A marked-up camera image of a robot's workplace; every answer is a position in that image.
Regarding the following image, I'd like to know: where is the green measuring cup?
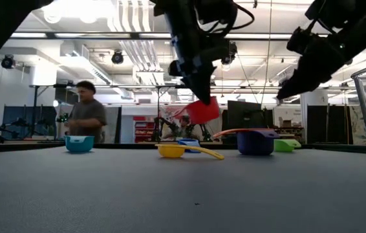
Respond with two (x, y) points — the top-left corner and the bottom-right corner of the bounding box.
(274, 139), (302, 153)

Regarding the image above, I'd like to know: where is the blue divider panel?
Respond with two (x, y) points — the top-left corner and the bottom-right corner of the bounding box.
(2, 105), (58, 140)

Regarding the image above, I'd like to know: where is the black monitor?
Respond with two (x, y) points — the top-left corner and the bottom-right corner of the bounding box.
(227, 100), (275, 131)

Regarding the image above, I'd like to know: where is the person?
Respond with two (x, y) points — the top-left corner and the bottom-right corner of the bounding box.
(63, 80), (108, 144)
(162, 115), (203, 142)

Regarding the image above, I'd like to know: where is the yellow measuring cup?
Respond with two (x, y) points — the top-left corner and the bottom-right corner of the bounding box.
(155, 144), (225, 161)

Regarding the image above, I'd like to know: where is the red drawer shelf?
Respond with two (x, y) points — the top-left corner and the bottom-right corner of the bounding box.
(133, 116), (155, 144)

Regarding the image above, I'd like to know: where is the purple measuring cup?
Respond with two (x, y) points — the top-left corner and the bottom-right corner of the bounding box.
(236, 129), (280, 156)

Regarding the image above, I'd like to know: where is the floral hanging cloth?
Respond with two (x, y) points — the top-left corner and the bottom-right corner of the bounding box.
(349, 105), (366, 146)

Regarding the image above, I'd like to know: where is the white ventilation duct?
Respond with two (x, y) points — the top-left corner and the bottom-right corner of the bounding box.
(58, 40), (135, 100)

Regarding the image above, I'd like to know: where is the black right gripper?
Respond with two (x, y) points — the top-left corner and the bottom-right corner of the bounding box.
(275, 25), (355, 101)

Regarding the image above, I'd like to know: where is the teal measuring cup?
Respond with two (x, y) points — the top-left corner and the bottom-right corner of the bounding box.
(65, 135), (95, 153)

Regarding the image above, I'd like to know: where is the red measuring cup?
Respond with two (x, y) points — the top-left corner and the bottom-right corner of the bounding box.
(173, 96), (221, 126)

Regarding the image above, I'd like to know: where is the blue measuring cup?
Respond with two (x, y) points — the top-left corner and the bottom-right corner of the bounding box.
(177, 138), (201, 153)

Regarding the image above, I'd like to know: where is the black room divider panel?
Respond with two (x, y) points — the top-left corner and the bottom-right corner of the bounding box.
(307, 105), (349, 145)

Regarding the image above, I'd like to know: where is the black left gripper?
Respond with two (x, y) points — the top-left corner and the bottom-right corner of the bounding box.
(150, 0), (239, 105)

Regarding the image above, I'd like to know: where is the black ceiling spotlight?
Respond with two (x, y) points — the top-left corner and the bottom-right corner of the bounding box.
(1, 54), (16, 70)
(111, 50), (125, 65)

